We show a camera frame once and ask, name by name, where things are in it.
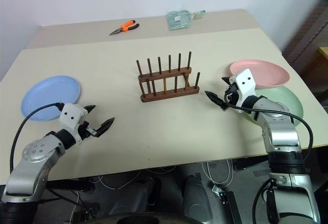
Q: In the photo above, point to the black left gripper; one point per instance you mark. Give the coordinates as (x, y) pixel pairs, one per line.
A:
(85, 129)

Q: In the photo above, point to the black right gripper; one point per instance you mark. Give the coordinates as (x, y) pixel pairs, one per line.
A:
(232, 93)

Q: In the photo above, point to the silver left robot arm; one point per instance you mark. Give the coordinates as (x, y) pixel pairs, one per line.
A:
(30, 167)

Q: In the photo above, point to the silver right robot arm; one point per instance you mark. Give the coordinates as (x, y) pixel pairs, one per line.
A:
(282, 134)

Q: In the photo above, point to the wooden dish rack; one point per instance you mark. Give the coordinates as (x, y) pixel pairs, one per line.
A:
(166, 92)

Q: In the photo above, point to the pink-red plate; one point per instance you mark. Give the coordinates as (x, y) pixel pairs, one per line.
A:
(266, 74)

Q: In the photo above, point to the blue plate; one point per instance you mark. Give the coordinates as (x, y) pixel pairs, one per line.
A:
(48, 96)

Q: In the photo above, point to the green plate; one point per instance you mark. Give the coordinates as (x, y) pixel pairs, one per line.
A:
(284, 98)

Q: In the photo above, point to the small clear plastic clip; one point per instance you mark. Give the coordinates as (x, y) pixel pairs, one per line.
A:
(199, 13)

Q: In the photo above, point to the clear plastic bag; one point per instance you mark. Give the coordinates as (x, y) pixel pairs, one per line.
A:
(178, 20)

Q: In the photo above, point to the yellow wooden furniture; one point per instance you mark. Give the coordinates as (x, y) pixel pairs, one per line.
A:
(323, 55)

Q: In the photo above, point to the grey rounded robot leg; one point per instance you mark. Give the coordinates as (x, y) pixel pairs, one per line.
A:
(196, 198)

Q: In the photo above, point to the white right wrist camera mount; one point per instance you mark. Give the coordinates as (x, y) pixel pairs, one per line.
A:
(245, 85)

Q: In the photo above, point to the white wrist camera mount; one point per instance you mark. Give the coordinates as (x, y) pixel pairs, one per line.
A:
(70, 113)
(245, 85)

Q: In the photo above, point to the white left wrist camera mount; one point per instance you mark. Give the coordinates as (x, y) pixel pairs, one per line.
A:
(70, 113)

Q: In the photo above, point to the black table frame bar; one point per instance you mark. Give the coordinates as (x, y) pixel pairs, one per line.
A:
(252, 162)

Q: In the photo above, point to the black metal bracket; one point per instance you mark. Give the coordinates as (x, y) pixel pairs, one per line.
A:
(228, 203)

